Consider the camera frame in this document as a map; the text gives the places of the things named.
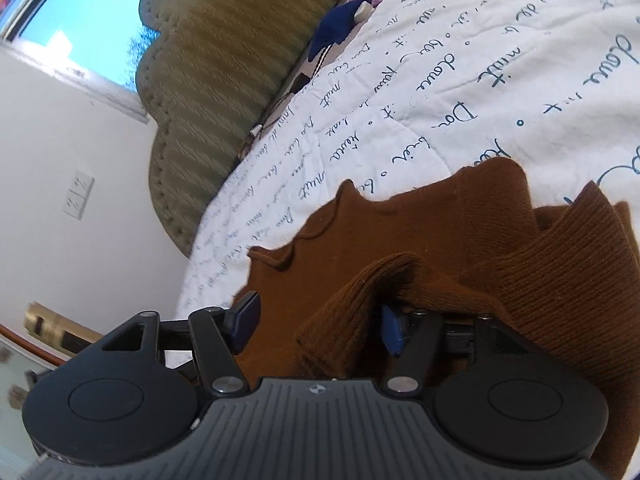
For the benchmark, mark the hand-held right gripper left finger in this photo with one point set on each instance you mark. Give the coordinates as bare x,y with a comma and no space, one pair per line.
246,317

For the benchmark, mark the white script-printed quilt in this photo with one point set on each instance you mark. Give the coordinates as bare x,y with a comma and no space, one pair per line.
475,60

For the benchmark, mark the olive striped padded headboard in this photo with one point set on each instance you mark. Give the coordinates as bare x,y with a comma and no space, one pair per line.
225,70

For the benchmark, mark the small white object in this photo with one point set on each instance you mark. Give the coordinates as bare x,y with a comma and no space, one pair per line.
363,11

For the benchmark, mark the window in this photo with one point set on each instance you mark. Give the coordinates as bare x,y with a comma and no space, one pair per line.
85,20

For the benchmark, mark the brown knit sweater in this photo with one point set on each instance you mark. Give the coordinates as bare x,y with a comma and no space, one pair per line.
475,260

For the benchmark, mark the dark blue cloth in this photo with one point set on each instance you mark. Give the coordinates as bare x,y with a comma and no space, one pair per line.
335,25

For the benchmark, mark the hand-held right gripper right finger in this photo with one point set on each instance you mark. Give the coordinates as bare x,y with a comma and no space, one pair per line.
392,331

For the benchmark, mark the wooden furniture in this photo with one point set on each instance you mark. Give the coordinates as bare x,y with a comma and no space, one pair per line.
55,330

